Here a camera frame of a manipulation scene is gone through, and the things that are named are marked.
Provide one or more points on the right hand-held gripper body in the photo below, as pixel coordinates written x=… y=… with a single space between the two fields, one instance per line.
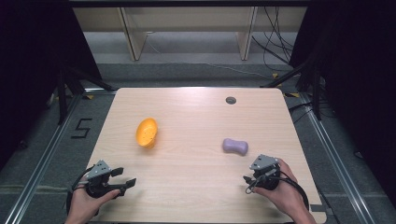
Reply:
x=264 y=168

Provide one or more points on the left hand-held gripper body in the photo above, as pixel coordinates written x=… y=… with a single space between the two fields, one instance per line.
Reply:
x=98 y=170

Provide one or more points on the purple soap bar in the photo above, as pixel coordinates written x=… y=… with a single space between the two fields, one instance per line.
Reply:
x=235 y=146

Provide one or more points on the orange fruit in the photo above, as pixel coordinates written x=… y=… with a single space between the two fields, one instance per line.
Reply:
x=146 y=132

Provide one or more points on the person's right hand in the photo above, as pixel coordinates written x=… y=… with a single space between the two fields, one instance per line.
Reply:
x=285 y=194

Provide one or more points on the person's left hand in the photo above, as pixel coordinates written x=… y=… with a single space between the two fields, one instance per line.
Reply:
x=83 y=205

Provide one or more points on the grey tape patch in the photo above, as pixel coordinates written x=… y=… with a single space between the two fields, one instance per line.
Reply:
x=317 y=208

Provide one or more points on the yellow floor tape piece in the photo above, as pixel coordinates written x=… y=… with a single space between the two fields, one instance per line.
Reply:
x=89 y=96
x=275 y=75
x=292 y=95

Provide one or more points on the black tripod stand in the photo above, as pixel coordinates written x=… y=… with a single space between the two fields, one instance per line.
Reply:
x=316 y=90
x=62 y=93

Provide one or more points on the dark curtain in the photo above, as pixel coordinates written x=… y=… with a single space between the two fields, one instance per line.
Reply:
x=34 y=62
x=358 y=62

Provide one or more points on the light wooden desk leg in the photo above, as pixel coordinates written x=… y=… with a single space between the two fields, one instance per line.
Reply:
x=133 y=35
x=247 y=34

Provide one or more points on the light wooden desk back panel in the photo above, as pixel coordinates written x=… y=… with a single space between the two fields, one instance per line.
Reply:
x=193 y=18

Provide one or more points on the silver metal floor rail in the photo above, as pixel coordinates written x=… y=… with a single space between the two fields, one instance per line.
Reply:
x=40 y=161
x=337 y=158

